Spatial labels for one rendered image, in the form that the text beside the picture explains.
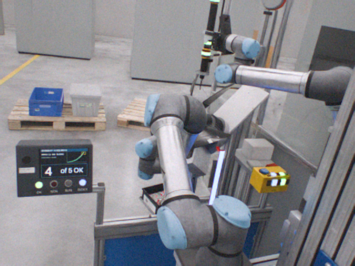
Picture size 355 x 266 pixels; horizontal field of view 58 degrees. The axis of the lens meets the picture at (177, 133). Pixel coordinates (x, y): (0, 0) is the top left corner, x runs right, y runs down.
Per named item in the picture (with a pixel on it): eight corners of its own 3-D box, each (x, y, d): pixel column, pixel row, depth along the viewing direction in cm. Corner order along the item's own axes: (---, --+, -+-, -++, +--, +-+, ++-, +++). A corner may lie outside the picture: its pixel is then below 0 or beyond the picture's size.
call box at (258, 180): (274, 183, 168) (279, 165, 164) (285, 193, 159) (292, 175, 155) (248, 184, 162) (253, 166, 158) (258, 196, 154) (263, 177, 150)
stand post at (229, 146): (205, 254, 247) (235, 116, 202) (209, 263, 239) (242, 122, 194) (199, 255, 246) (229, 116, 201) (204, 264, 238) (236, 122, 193)
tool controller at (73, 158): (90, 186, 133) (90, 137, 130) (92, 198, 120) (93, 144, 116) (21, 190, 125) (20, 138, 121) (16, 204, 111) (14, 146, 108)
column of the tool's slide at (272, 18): (217, 227, 279) (267, 9, 209) (224, 231, 275) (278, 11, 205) (213, 230, 275) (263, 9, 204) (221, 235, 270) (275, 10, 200)
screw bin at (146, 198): (175, 189, 178) (176, 179, 175) (192, 206, 165) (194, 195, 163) (140, 199, 165) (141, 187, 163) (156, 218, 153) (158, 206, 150)
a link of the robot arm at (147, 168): (162, 180, 145) (165, 159, 141) (138, 181, 142) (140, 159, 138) (158, 172, 152) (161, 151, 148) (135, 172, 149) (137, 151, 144)
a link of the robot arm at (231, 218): (251, 252, 94) (262, 215, 88) (209, 257, 90) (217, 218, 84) (234, 225, 104) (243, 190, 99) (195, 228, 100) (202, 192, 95)
